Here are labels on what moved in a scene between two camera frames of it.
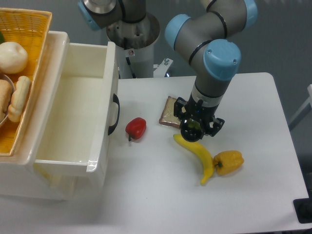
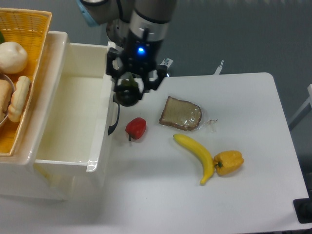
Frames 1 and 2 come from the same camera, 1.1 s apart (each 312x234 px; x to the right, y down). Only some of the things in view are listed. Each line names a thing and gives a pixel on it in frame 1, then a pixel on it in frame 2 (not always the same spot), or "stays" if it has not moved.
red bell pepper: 135,128 stays
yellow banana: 197,146 stays
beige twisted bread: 22,86 stays
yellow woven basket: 30,29 stays
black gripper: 196,109 to 138,57
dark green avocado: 191,130 to 127,92
